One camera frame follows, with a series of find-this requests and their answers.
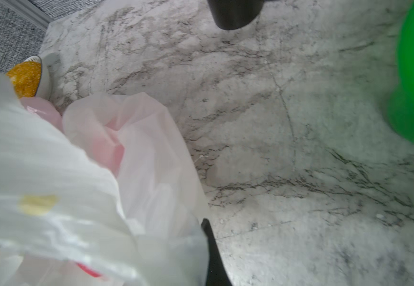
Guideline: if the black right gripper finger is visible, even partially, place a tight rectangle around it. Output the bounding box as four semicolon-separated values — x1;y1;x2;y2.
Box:
201;219;232;286

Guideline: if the white plastic bag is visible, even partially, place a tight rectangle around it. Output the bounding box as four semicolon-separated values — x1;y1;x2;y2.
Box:
0;74;209;286

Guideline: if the pink plastic bag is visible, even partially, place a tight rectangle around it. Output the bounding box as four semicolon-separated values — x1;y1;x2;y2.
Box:
20;97;63;132

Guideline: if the black mug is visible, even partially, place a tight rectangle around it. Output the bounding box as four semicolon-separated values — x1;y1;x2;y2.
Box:
207;0;265;31

